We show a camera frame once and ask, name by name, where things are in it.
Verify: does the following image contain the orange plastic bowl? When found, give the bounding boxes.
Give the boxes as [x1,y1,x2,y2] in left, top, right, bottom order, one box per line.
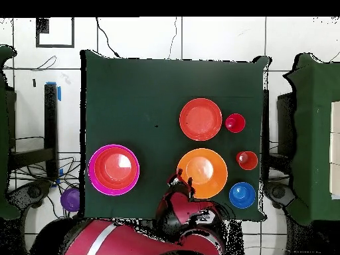
[176,147,228,200]

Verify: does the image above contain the orange-red plastic bowl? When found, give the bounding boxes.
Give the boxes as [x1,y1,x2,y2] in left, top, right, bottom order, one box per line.
[179,98,223,142]
[94,147,138,191]

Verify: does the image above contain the large magenta plastic bowl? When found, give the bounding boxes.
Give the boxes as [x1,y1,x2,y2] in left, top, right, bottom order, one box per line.
[88,143,141,197]

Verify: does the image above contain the purple plastic bowl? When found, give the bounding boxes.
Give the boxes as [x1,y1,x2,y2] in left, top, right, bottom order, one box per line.
[60,187,81,213]

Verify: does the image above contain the small dark blue bowl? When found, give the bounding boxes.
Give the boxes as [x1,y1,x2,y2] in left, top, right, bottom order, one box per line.
[228,181,256,210]

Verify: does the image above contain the orange plastic cup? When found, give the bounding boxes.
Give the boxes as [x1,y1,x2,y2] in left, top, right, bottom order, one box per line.
[236,150,259,171]

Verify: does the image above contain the red plastic cup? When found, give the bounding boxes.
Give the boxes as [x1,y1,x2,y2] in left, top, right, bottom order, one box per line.
[224,113,247,133]

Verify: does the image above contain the dark green table cloth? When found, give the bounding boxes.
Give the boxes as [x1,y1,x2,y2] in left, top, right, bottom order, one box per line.
[80,49,272,222]

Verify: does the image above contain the neighbouring green cloth table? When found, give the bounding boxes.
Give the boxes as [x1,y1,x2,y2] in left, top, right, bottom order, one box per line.
[0,44,18,220]
[282,52,340,226]

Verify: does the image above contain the white panel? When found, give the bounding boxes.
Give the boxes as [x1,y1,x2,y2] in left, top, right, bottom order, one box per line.
[329,100,340,200]

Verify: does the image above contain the black floor cable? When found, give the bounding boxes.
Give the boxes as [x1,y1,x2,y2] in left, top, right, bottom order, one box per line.
[95,17,123,58]

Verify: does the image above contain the black stand frame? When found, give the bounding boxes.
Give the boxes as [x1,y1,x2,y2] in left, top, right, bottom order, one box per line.
[7,82,60,180]

